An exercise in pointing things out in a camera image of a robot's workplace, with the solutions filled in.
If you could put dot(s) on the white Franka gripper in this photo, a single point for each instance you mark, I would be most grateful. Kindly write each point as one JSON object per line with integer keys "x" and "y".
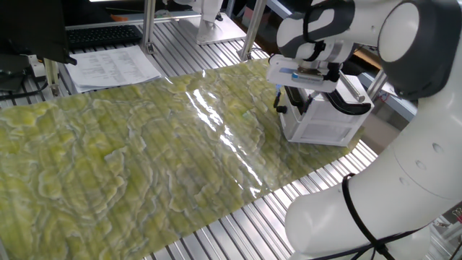
{"x": 276, "y": 74}

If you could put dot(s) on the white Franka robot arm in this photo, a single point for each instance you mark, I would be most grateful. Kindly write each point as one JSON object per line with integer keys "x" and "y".
{"x": 426, "y": 173}

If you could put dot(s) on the small white robot arm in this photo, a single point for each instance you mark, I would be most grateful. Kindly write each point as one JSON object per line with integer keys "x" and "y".
{"x": 209, "y": 14}

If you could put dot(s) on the white plastic drawer cabinet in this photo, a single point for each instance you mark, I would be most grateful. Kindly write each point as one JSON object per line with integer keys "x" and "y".
{"x": 325, "y": 130}

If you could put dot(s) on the black C-clamp with steel screw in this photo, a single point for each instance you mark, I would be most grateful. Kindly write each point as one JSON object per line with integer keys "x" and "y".
{"x": 346, "y": 108}

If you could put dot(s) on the green marble pattern mat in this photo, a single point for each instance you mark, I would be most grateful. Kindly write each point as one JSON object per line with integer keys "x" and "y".
{"x": 126, "y": 162}

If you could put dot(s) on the printed paper sheets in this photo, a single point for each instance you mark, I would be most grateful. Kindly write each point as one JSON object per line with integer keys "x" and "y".
{"x": 112, "y": 66}

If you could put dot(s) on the small orange object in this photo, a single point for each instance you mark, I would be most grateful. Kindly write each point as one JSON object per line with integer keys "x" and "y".
{"x": 119, "y": 18}

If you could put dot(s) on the black computer keyboard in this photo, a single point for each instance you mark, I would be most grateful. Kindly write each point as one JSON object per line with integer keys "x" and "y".
{"x": 104, "y": 36}

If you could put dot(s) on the black computer monitor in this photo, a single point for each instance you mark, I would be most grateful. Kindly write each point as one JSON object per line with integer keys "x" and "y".
{"x": 32, "y": 29}

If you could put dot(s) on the upright aluminium frame post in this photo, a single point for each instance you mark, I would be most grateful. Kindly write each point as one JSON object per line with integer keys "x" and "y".
{"x": 148, "y": 21}
{"x": 252, "y": 29}

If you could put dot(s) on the horizontal aluminium frame rail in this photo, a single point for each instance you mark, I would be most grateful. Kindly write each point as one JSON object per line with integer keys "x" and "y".
{"x": 108, "y": 22}

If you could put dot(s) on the short aluminium post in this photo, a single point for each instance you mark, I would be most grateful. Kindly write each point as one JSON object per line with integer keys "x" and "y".
{"x": 52, "y": 76}

